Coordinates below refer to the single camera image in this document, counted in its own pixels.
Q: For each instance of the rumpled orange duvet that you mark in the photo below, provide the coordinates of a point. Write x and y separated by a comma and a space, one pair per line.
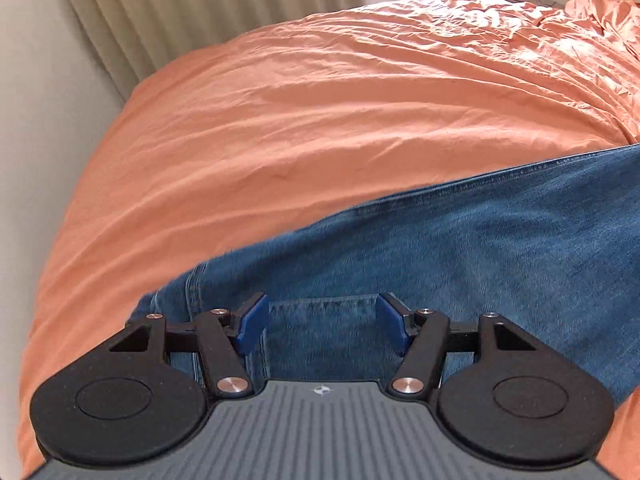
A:
607, 45

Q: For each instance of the blue denim pants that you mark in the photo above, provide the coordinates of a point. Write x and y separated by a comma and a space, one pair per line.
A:
450, 260

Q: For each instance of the wide beige pleated curtain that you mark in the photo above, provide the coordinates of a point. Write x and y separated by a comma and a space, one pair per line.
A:
200, 5

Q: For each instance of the orange bed sheet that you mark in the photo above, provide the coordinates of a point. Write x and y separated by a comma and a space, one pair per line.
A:
280, 150

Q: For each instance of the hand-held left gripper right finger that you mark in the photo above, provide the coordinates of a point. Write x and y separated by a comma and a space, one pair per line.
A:
392, 322

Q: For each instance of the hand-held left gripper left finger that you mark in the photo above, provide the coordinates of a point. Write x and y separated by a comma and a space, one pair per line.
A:
252, 322

